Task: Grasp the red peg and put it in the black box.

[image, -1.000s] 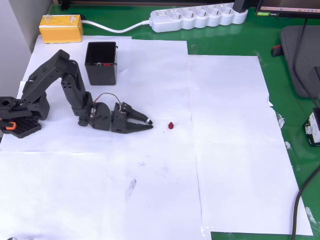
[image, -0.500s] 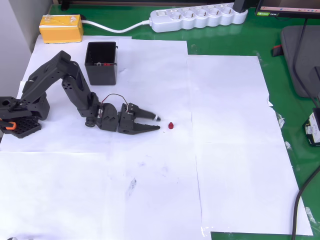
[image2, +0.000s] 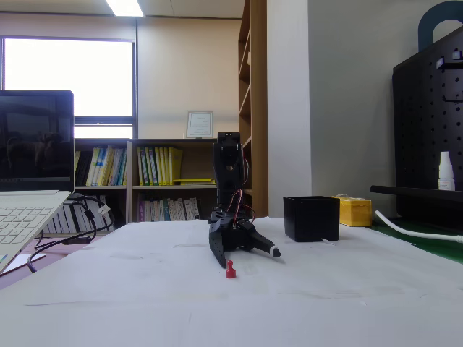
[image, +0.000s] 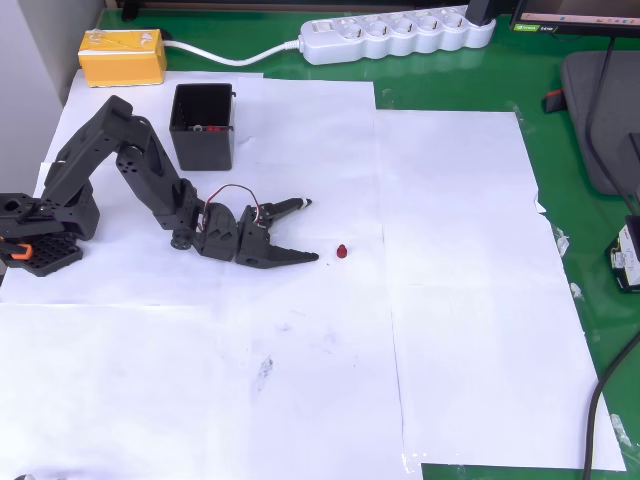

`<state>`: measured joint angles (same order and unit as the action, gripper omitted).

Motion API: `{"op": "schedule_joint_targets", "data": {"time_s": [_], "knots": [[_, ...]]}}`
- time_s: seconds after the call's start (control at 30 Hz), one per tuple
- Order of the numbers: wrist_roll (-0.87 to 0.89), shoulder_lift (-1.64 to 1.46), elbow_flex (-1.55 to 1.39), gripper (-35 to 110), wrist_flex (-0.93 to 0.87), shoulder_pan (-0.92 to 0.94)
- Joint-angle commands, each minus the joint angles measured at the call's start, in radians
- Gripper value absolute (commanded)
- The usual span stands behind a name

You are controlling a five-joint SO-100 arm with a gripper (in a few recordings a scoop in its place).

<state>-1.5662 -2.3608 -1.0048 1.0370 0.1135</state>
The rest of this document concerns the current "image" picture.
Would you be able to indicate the yellow cardboard box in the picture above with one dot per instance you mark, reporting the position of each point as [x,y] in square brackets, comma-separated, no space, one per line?
[122,60]

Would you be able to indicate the white power strip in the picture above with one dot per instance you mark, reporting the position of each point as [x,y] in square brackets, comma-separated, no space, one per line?
[400,35]

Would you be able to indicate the red black tag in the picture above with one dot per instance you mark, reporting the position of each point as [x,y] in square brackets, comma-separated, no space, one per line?
[554,101]

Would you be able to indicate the small black white device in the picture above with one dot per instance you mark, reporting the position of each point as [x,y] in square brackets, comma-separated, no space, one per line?
[627,255]

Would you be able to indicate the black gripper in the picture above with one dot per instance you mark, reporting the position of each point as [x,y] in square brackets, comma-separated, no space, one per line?
[254,248]

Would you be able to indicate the orange black table clamp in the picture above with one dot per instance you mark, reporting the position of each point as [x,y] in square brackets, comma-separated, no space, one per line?
[17,250]

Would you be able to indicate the small red pawn piece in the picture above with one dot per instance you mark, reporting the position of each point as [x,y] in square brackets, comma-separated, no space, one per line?
[342,251]

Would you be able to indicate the black square container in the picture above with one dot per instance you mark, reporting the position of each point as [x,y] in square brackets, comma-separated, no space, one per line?
[205,150]

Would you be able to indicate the black computer monitor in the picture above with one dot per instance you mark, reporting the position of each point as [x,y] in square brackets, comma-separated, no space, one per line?
[575,15]

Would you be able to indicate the black power plug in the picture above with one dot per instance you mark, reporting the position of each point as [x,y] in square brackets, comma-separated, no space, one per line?
[481,11]

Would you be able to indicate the white paper table cover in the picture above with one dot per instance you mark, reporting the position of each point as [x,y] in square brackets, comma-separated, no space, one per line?
[300,350]

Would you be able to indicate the green desk mat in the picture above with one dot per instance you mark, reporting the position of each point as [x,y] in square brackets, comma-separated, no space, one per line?
[550,75]

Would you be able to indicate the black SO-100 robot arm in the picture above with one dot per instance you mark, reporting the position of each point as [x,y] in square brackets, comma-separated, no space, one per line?
[90,140]

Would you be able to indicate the black stand foot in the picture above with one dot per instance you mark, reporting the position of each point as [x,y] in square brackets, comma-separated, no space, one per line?
[131,9]

